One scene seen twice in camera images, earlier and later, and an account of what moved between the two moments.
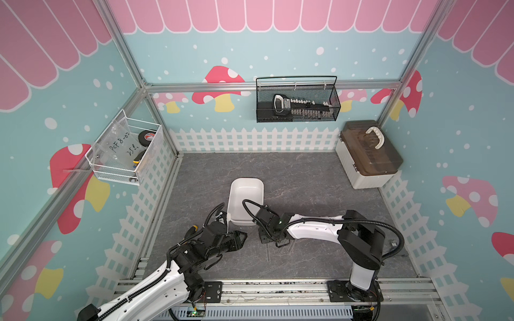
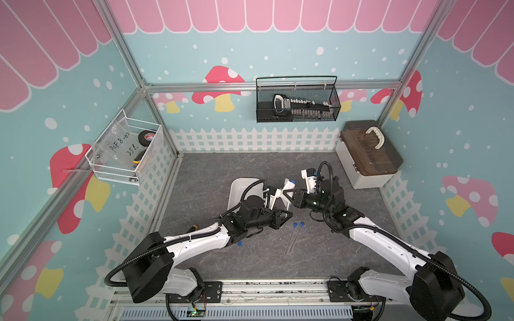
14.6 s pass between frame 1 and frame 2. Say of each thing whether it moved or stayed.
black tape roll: stayed
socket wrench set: stayed
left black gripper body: moved
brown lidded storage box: stayed
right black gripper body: moved
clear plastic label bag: stayed
